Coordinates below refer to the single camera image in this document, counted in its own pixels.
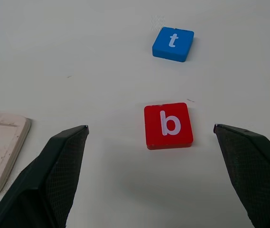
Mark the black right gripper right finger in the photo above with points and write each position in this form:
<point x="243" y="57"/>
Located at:
<point x="258" y="171"/>

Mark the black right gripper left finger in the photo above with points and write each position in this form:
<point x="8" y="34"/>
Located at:
<point x="42" y="180"/>

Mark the red letter b block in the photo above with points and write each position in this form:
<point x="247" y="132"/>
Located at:
<point x="153" y="123"/>

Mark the blue letter t block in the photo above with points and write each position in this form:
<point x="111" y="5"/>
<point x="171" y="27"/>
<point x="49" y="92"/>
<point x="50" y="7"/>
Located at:
<point x="183" y="47"/>

